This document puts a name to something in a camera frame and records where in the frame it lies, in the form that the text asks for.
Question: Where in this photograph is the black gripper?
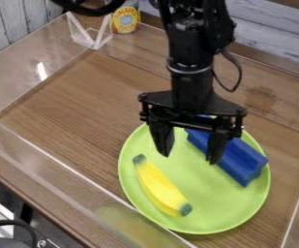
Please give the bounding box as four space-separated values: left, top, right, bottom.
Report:
137 91 246 165

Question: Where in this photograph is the yellow toy banana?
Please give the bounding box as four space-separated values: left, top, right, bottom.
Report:
132 154 192 217

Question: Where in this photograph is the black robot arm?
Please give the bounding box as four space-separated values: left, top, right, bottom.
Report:
138 0 246 164

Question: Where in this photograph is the green round plate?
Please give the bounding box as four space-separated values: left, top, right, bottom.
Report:
117 125 270 234

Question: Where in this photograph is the blue foam block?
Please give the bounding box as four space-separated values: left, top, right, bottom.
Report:
185 129 269 187

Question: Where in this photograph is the yellow blue labelled can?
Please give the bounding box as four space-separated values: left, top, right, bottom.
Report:
109 0 140 34

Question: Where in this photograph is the clear acrylic corner bracket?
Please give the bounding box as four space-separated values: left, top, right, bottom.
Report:
65 12 112 50

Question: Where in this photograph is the clear acrylic tray wall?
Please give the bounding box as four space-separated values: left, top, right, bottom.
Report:
0 123 196 248

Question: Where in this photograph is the black cable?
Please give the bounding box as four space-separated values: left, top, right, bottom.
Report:
0 219 39 248

